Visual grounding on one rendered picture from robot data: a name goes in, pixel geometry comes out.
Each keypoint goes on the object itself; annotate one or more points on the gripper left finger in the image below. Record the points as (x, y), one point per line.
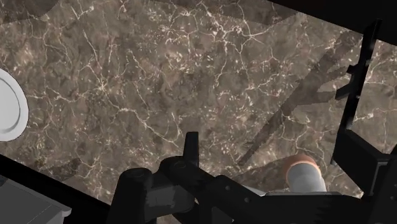
(173, 186)

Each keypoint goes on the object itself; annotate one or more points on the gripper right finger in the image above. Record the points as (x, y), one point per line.
(366, 164)

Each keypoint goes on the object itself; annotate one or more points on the white plate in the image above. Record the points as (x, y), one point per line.
(9, 107)

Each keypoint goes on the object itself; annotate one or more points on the orange and grey cylinder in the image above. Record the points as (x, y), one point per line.
(305, 176)

